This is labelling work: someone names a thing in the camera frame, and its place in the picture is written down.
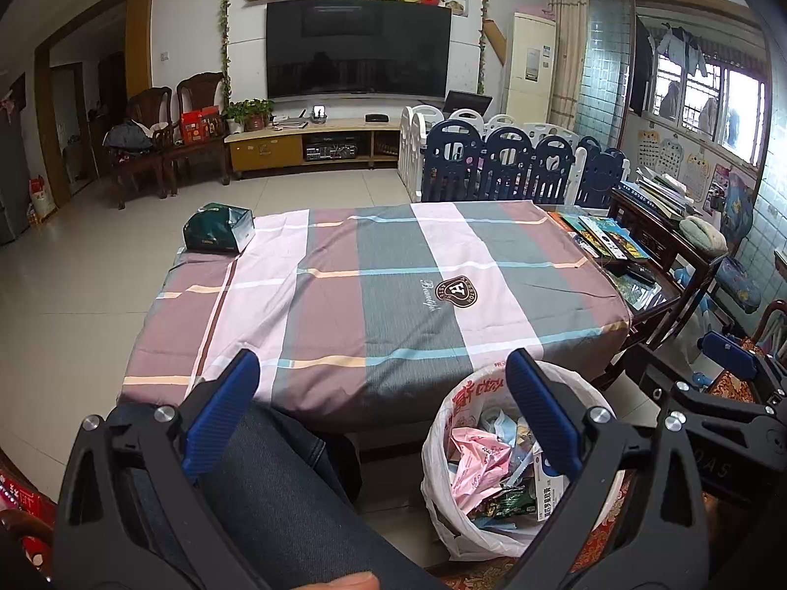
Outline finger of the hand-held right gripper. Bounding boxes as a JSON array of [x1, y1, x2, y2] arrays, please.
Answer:
[[702, 330, 787, 407], [626, 343, 691, 405]]

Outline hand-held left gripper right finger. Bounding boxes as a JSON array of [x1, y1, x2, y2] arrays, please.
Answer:
[[504, 348, 719, 590]]

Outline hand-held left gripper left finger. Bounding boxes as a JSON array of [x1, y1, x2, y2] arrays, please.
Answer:
[[52, 348, 262, 590]]

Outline white blue medicine box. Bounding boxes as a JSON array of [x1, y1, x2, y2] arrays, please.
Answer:
[[534, 448, 570, 520]]

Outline pink plastic bag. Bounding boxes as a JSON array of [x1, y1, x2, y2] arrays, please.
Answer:
[[449, 427, 514, 514]]

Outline red green snack bag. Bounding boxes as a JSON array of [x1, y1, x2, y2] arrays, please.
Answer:
[[473, 485, 536, 520]]

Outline white plastic bin bag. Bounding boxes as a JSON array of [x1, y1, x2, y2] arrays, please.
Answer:
[[421, 361, 622, 561]]

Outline person's left hand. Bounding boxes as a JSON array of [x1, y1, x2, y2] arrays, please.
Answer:
[[307, 571, 381, 590]]

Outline person's legs in jeans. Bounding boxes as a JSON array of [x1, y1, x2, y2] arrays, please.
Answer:
[[107, 402, 444, 590]]

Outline black remote control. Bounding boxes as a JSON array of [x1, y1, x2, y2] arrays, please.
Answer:
[[605, 264, 656, 284]]

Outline grey green cushion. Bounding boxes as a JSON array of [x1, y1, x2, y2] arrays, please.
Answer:
[[678, 216, 728, 256]]

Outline row of children's books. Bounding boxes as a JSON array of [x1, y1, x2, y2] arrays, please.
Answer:
[[547, 212, 649, 262]]

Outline blue chair cushion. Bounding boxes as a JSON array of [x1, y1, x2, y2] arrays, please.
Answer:
[[719, 172, 754, 240]]

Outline stack of books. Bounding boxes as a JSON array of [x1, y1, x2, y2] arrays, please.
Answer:
[[621, 166, 705, 222]]

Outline green tissue box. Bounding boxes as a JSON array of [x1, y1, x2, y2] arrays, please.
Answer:
[[183, 203, 256, 254]]

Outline red printed packet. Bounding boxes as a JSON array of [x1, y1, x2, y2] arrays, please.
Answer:
[[0, 473, 56, 566]]

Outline barred window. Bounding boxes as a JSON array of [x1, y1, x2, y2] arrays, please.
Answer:
[[652, 52, 769, 167]]

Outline white navy playpen fence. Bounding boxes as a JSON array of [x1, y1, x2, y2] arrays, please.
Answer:
[[398, 104, 631, 210]]

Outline yellow wooden television cabinet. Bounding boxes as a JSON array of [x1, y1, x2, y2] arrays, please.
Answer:
[[224, 117, 407, 179]]

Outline red white sack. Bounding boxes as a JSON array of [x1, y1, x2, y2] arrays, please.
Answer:
[[28, 177, 58, 219]]

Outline black amplifier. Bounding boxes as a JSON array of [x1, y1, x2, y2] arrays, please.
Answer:
[[304, 140, 361, 162]]

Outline red gift box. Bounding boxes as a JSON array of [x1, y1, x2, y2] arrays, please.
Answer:
[[180, 106, 223, 145]]

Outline dark bag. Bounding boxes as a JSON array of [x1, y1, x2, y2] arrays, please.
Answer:
[[103, 121, 154, 151]]

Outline hanging dark garment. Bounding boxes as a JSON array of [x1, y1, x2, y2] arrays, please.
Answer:
[[630, 15, 656, 118]]

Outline green potted plant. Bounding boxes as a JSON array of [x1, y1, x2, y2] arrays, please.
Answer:
[[221, 98, 274, 133]]

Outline hanging blue jacket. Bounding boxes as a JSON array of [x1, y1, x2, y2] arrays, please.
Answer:
[[657, 25, 708, 75]]

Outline cream standing air conditioner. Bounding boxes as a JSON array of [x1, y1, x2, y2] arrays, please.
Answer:
[[504, 12, 557, 130]]

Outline grey refrigerator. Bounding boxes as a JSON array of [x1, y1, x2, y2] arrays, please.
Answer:
[[0, 107, 31, 247]]

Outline black laptop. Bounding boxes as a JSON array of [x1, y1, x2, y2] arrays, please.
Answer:
[[444, 90, 494, 118]]

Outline beige curtain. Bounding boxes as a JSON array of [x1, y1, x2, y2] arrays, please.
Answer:
[[546, 0, 591, 133]]

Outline slanted wooden board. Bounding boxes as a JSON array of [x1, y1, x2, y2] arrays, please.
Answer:
[[483, 18, 508, 65]]

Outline ivy garland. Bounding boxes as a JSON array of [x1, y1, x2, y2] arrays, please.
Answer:
[[216, 0, 236, 105], [476, 0, 493, 93]]

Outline large black television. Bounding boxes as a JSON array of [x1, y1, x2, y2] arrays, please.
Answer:
[[266, 0, 453, 99]]

